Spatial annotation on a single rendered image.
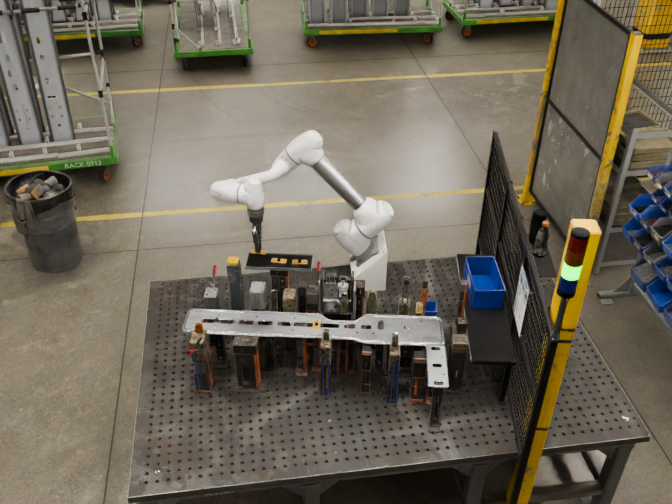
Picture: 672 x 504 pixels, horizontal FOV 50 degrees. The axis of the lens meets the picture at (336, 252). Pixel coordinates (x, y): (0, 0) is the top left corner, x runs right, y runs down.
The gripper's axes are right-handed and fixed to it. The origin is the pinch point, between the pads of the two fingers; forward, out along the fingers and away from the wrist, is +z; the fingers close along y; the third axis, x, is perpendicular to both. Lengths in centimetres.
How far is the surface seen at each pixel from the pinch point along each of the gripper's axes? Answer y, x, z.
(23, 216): -99, -209, 67
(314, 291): 12.8, 33.5, 17.8
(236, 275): 5.7, -12.1, 17.9
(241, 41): -573, -168, 96
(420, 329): 26, 92, 26
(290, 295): 18.5, 21.4, 17.6
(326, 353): 52, 47, 25
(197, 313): 31.9, -27.2, 25.6
